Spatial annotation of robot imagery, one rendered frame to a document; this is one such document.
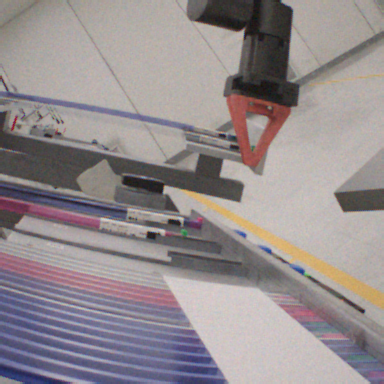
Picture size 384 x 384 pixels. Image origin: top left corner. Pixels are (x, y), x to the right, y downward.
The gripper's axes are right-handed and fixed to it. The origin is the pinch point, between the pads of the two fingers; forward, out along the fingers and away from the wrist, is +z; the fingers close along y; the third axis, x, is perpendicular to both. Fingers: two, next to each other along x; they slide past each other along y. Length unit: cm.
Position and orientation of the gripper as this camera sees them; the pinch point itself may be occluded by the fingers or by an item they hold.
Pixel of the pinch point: (250, 158)
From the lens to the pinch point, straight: 76.8
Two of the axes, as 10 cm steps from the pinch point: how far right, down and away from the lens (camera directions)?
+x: 9.7, 1.6, 1.6
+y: 1.5, 0.8, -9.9
